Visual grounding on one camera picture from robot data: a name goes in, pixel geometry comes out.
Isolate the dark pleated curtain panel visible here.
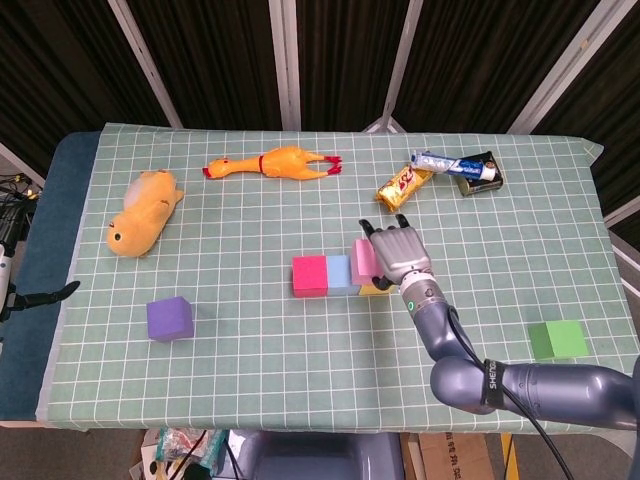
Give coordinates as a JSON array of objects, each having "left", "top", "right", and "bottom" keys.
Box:
[
  {"left": 0, "top": 0, "right": 169, "bottom": 166},
  {"left": 394, "top": 0, "right": 601, "bottom": 134},
  {"left": 122, "top": 0, "right": 284, "bottom": 129},
  {"left": 294, "top": 0, "right": 416, "bottom": 132},
  {"left": 532, "top": 0, "right": 640, "bottom": 221}
]

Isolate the pink foam cube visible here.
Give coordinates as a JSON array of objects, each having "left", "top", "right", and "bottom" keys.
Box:
[{"left": 349, "top": 238, "right": 385, "bottom": 287}]

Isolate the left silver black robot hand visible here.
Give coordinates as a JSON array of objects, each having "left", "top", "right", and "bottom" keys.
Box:
[{"left": 0, "top": 199, "right": 81, "bottom": 321}]

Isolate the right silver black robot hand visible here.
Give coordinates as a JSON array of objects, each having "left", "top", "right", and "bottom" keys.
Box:
[{"left": 358, "top": 213, "right": 434, "bottom": 292}]

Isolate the light blue foam cube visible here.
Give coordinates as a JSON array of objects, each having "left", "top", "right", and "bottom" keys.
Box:
[{"left": 326, "top": 254, "right": 357, "bottom": 296}]

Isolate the white blue toothpaste tube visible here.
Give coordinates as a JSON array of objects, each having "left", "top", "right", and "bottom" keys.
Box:
[{"left": 410, "top": 151, "right": 500, "bottom": 182}]

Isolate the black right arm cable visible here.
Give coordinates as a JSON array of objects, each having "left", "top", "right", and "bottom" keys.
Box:
[{"left": 444, "top": 307, "right": 576, "bottom": 480}]

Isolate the brown cardboard box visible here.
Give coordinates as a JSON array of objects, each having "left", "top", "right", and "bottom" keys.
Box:
[{"left": 407, "top": 432, "right": 496, "bottom": 480}]

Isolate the yellow foam cube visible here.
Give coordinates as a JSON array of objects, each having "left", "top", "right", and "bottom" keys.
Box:
[{"left": 358, "top": 279, "right": 401, "bottom": 297}]

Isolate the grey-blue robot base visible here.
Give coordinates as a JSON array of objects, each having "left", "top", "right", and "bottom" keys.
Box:
[{"left": 234, "top": 429, "right": 406, "bottom": 480}]

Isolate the white side frame bar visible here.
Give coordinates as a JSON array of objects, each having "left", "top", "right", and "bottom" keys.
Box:
[
  {"left": 602, "top": 197, "right": 640, "bottom": 296},
  {"left": 0, "top": 142, "right": 46, "bottom": 186}
]

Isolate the colourful plastic packet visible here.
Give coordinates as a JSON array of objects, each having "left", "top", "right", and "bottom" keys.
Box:
[{"left": 139, "top": 428, "right": 229, "bottom": 480}]

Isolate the black equipment with cables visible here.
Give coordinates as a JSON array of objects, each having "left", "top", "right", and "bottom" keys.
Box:
[{"left": 0, "top": 172, "right": 44, "bottom": 204}]

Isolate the dark tin can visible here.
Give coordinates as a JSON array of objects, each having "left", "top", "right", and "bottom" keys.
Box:
[{"left": 454, "top": 150, "right": 504, "bottom": 199}]

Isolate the green foam cube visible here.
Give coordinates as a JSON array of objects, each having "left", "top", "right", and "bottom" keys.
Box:
[{"left": 528, "top": 320, "right": 589, "bottom": 361}]

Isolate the white partition post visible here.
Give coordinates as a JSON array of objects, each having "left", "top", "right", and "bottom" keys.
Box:
[
  {"left": 268, "top": 0, "right": 303, "bottom": 130},
  {"left": 362, "top": 0, "right": 431, "bottom": 134},
  {"left": 107, "top": 0, "right": 184, "bottom": 129},
  {"left": 507, "top": 0, "right": 626, "bottom": 135}
]

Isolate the green checked tablecloth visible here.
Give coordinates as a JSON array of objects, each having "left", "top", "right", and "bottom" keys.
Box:
[{"left": 37, "top": 123, "right": 605, "bottom": 435}]

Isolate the red foam cube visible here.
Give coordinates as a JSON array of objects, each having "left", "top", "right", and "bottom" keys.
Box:
[{"left": 291, "top": 255, "right": 330, "bottom": 299}]

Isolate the yellow plush animal toy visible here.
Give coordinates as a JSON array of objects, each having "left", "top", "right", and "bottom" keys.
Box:
[{"left": 106, "top": 168, "right": 185, "bottom": 259}]

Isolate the yellow rubber chicken toy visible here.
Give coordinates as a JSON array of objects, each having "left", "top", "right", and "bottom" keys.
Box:
[{"left": 201, "top": 145, "right": 344, "bottom": 182}]

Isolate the gold snack packet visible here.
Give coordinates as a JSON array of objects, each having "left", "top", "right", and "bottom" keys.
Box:
[{"left": 375, "top": 164, "right": 435, "bottom": 214}]

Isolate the purple foam cube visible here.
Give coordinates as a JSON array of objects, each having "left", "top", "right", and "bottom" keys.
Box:
[{"left": 146, "top": 295, "right": 195, "bottom": 343}]

